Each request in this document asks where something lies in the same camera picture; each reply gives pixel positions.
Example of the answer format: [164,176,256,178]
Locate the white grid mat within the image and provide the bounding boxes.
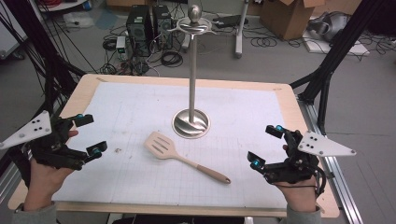
[50,81,292,209]

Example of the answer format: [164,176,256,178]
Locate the white stand leg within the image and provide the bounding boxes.
[234,0,250,60]

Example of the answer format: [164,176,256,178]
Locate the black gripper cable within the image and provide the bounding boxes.
[278,166,328,198]

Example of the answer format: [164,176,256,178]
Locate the thin looped black cable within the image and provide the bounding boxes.
[249,35,278,49]

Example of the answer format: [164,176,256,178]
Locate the brown cardboard box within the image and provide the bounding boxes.
[259,0,327,42]

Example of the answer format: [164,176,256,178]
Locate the round white table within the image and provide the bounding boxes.
[36,0,90,13]

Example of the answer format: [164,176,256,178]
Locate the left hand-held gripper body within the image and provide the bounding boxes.
[0,110,89,172]

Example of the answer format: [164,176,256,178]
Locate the white power supply box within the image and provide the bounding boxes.
[115,35,128,61]

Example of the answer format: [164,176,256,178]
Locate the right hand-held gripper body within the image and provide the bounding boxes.
[263,128,358,185]

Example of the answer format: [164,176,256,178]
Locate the slim black computer tower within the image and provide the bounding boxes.
[151,5,174,51]

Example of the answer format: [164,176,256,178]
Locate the aluminium rail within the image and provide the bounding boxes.
[296,98,365,224]

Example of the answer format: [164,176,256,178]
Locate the white flat board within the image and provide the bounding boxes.
[303,38,371,57]

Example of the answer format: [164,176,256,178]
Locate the person's right hand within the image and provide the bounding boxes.
[274,144,321,213]

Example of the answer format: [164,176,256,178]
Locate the silver metal utensil stand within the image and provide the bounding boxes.
[166,4,218,140]

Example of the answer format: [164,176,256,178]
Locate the beige slotted spatula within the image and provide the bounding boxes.
[143,131,233,185]

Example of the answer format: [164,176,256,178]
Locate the flat black device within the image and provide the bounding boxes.
[212,14,249,29]

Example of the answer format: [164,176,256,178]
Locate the grey bag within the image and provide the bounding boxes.
[305,10,352,43]

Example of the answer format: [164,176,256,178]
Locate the large black computer tower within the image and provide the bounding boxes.
[125,5,154,58]

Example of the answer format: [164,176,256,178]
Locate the person's left hand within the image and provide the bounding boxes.
[23,130,79,213]

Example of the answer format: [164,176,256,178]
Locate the clear plastic bag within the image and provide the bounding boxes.
[63,11,94,29]

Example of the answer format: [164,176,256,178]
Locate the black metal frame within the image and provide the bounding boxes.
[0,0,87,189]
[289,0,388,136]

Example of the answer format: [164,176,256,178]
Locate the coiled black cable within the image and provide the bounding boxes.
[160,49,184,68]

